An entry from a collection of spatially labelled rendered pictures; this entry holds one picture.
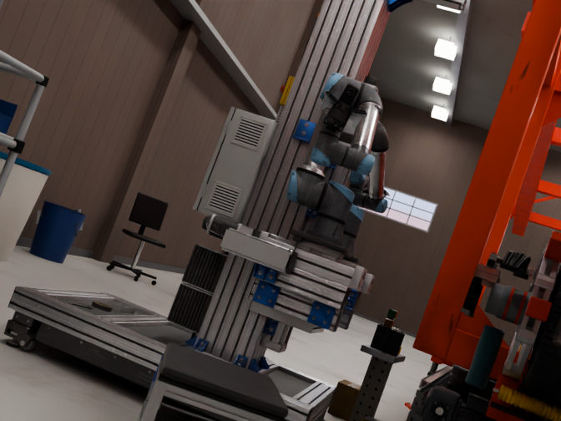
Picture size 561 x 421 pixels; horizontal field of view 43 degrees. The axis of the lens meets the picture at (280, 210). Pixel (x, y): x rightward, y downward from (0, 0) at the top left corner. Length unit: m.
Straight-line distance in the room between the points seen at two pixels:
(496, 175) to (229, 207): 1.35
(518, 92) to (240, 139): 1.44
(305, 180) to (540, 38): 1.57
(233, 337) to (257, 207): 0.55
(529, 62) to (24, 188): 3.41
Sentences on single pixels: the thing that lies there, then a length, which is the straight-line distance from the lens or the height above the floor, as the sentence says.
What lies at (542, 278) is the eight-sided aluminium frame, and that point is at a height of 0.96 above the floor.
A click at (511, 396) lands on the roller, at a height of 0.51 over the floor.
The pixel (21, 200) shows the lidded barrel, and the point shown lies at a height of 0.45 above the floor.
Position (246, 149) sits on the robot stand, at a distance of 3.01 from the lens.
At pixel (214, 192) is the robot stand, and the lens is 3.00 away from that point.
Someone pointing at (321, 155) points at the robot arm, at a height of 1.08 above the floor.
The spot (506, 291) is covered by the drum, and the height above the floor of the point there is 0.89.
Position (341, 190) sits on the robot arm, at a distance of 2.76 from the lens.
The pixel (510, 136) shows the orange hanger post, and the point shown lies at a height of 1.64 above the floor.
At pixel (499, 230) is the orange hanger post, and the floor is 1.46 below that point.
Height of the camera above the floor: 0.68
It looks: 4 degrees up
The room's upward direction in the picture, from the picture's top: 20 degrees clockwise
